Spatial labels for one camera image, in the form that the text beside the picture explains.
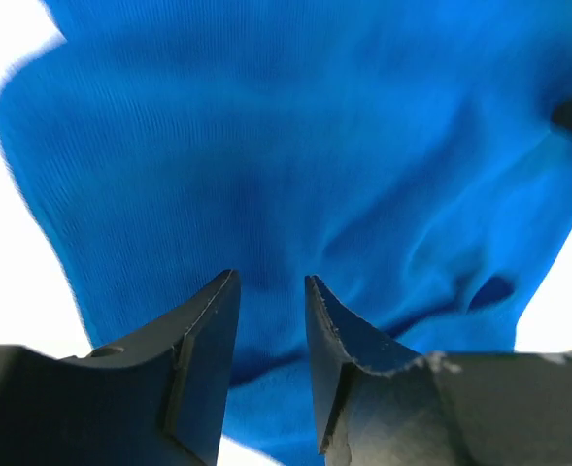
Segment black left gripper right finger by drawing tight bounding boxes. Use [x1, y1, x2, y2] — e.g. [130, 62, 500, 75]
[305, 277, 572, 466]

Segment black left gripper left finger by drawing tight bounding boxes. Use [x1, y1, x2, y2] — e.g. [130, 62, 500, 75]
[0, 270, 241, 465]

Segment blue towel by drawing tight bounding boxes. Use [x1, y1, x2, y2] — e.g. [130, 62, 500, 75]
[0, 1, 572, 465]

